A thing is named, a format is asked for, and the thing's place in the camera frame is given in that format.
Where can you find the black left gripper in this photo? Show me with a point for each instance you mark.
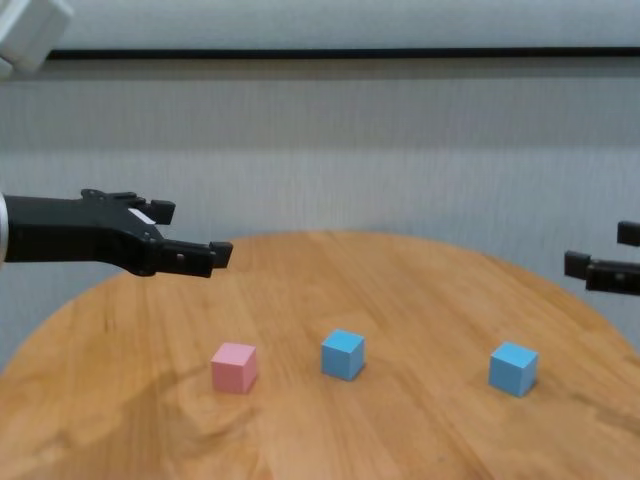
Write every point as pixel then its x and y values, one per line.
pixel 75 230

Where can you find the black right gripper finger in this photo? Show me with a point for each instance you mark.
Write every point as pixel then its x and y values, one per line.
pixel 630 233
pixel 610 275

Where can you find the blue cube block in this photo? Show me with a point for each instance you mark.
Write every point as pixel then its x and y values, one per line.
pixel 342 355
pixel 512 370

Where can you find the pink cube block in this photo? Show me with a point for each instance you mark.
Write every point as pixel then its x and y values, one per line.
pixel 232 370

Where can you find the black wall rail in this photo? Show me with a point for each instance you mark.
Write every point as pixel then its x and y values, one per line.
pixel 320 53

